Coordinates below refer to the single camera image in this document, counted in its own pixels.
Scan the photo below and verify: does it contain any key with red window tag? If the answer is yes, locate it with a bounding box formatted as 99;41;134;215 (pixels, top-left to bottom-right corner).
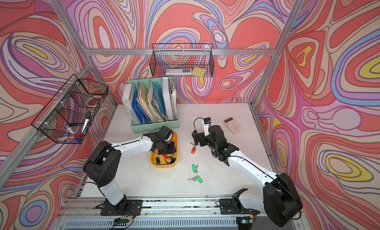
191;143;197;154

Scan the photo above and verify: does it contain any key with long green tag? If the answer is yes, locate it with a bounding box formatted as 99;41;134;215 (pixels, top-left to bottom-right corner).
192;164;198;174

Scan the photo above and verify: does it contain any key with green square-ish tag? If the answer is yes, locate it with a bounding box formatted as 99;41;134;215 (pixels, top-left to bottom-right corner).
188;176;203;183

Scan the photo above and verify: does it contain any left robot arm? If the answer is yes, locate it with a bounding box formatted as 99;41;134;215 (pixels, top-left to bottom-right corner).
83;126;176;217

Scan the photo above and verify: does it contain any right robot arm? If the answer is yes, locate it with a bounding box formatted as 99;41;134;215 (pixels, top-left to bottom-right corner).
192;125;303;227

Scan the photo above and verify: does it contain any yellow plastic storage tray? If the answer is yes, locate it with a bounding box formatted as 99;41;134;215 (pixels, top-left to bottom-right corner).
149;132;178;168

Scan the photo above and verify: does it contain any key with black tag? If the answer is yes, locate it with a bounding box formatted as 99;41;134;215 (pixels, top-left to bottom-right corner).
166;158;176;165
155;157;161;166

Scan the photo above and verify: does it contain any pink calculator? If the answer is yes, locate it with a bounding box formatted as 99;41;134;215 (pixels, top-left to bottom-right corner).
223;117;243;135

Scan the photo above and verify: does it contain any green file organizer rack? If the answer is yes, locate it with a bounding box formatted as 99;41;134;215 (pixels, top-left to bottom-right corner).
122;77;180;134

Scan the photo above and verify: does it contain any black wire basket back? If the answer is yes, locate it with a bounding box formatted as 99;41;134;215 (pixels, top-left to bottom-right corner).
149;42;214;77

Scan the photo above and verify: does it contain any black wire basket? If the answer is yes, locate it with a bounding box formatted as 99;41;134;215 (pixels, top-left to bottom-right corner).
31;75;108;144
149;42;214;77

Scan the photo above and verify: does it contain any black wire basket left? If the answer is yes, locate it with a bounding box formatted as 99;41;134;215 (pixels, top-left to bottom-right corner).
31;75;108;144

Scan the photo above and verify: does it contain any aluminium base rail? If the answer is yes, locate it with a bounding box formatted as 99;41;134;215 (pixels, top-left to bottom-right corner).
50;195;279;230

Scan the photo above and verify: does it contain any aluminium frame post right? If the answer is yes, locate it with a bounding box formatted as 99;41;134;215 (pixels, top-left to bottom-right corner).
250;0;306;108

